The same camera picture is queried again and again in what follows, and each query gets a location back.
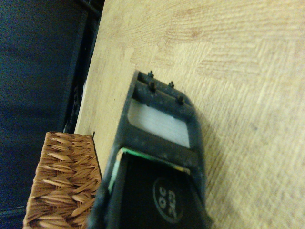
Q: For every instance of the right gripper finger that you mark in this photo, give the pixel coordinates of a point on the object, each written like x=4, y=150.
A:
x=157, y=145

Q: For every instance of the brown wicker basket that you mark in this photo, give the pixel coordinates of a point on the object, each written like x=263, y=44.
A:
x=59, y=179

